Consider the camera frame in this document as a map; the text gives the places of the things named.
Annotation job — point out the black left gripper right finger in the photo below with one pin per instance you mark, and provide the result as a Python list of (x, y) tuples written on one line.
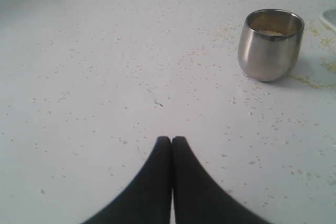
[(197, 197)]

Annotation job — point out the stainless steel cup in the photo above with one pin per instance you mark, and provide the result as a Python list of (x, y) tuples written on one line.
[(270, 44)]

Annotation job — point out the white plastic tray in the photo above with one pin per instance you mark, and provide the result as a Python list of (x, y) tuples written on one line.
[(328, 17)]

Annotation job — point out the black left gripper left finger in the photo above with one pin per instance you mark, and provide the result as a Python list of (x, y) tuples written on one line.
[(147, 198)]

